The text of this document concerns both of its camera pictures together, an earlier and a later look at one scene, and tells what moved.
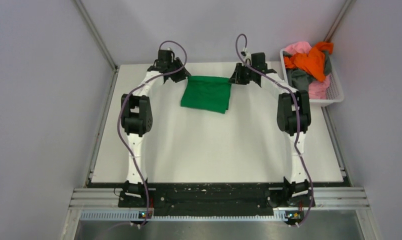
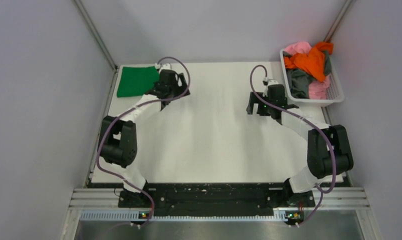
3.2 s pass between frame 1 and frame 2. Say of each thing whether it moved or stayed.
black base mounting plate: stayed
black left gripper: moved
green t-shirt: moved
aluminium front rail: stayed
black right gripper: moved
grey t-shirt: stayed
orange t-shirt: stayed
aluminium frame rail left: stayed
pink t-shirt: stayed
